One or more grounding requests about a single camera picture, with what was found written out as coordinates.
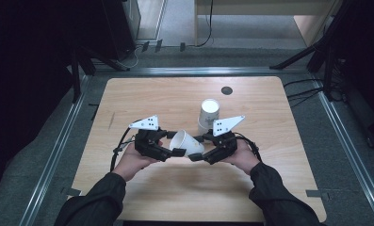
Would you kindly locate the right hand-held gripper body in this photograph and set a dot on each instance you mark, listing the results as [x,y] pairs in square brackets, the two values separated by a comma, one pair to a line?
[224,147]

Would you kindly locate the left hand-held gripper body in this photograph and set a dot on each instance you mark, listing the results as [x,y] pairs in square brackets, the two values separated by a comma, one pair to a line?
[150,146]

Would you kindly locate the white printed paper cup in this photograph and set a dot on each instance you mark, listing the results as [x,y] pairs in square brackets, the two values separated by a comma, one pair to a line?
[184,142]

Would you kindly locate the stack of white paper cups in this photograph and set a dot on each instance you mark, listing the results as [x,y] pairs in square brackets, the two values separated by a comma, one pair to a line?
[209,116]

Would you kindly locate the person's left hand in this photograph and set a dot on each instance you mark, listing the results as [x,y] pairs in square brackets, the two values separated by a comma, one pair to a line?
[131,161]

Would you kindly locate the person's right hand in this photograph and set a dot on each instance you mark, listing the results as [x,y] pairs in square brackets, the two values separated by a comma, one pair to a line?
[246,158]

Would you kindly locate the black round table grommet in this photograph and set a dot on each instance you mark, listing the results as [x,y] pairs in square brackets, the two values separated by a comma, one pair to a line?
[226,90]

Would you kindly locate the grey tape strip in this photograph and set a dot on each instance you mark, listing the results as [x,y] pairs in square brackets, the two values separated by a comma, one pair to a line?
[71,191]
[316,193]

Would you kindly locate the black metal stand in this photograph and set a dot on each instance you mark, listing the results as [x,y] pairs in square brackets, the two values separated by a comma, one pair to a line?
[75,78]
[329,81]

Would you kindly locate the black cabinet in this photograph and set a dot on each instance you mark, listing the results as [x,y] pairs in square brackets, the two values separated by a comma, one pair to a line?
[118,25]

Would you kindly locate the light wooden desk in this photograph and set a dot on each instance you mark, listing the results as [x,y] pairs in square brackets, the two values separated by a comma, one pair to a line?
[253,8]

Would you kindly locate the dark curtain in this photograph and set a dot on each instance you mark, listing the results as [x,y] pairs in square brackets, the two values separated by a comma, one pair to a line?
[370,47]
[24,78]

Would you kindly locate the metal floor rail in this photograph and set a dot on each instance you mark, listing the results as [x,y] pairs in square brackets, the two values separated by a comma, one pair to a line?
[54,157]
[206,71]
[351,150]

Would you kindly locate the small black floor bracket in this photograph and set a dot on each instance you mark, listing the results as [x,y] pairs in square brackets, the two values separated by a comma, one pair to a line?
[182,47]
[145,46]
[158,45]

